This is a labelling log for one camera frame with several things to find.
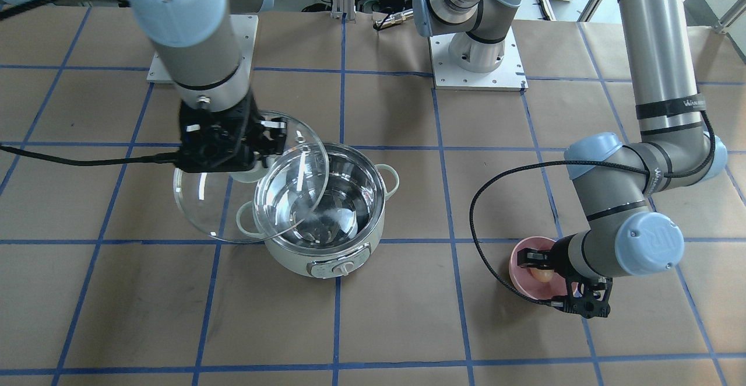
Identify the pink bowl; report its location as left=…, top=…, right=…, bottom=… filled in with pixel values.
left=508, top=236, right=568, bottom=299

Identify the white electric cooking pot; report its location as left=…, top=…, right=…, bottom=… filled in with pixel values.
left=235, top=142, right=400, bottom=279

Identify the glass pot lid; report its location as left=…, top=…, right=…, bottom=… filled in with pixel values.
left=173, top=110, right=324, bottom=243

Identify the brown grid table mat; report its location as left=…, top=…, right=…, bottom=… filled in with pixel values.
left=0, top=6, right=746, bottom=386

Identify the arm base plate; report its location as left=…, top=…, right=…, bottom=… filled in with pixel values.
left=146, top=14, right=259, bottom=86
left=428, top=28, right=529, bottom=92

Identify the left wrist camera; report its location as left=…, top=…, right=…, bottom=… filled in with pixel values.
left=550, top=276, right=613, bottom=319

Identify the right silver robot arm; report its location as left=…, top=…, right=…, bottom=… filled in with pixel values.
left=128, top=0, right=286, bottom=183

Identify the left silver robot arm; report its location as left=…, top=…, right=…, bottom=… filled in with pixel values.
left=515, top=0, right=727, bottom=279

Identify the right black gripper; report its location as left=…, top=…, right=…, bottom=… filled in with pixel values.
left=175, top=93, right=288, bottom=173

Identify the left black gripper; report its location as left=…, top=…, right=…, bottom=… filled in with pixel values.
left=518, top=236, right=578, bottom=279

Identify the beige egg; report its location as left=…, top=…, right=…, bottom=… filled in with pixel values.
left=529, top=270, right=556, bottom=283

